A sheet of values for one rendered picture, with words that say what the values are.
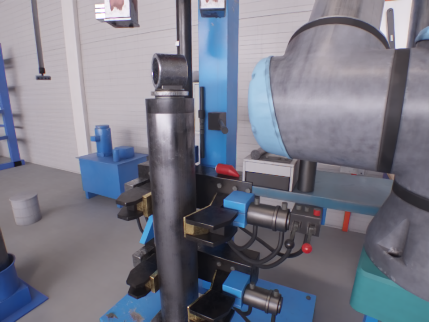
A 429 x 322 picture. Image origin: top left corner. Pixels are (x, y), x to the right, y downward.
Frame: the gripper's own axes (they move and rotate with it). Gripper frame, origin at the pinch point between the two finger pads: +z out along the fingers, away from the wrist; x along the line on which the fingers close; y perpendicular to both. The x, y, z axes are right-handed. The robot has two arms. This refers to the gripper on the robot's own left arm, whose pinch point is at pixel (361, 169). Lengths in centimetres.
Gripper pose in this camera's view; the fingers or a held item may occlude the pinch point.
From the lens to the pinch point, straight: 120.2
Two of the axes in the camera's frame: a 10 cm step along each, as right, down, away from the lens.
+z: 0.0, 9.7, 2.6
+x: -4.5, 2.3, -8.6
